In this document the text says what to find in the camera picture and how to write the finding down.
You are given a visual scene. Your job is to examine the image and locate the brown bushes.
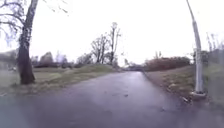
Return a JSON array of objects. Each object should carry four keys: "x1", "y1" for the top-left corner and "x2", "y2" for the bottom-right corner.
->
[{"x1": 143, "y1": 55, "x2": 192, "y2": 72}]

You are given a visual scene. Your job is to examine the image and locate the leaf-strewn grass verge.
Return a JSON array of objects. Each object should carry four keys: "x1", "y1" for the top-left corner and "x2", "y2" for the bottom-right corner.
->
[{"x1": 143, "y1": 63, "x2": 224, "y2": 108}]

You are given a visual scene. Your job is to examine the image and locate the pale lamp pole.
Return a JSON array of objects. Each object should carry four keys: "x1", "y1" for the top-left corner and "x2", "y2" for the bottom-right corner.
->
[{"x1": 185, "y1": 0, "x2": 208, "y2": 100}]

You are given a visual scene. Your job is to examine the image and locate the grass field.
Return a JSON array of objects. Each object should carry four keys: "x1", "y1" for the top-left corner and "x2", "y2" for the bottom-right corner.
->
[{"x1": 0, "y1": 63, "x2": 118, "y2": 98}]

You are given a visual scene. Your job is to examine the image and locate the bare tree with dark trunk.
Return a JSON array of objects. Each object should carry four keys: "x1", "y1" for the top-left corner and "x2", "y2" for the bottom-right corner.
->
[{"x1": 0, "y1": 0, "x2": 68, "y2": 86}]

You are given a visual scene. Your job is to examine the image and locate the grey asphalt path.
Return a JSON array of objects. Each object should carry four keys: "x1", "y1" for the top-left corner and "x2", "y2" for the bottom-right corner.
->
[{"x1": 0, "y1": 70, "x2": 224, "y2": 128}]

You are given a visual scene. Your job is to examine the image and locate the group of bare trees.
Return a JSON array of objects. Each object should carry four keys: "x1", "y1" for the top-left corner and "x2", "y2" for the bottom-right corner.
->
[{"x1": 90, "y1": 21, "x2": 123, "y2": 66}]

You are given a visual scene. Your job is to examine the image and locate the distant bushes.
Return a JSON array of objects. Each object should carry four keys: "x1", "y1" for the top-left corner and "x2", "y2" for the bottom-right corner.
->
[{"x1": 29, "y1": 51, "x2": 95, "y2": 70}]

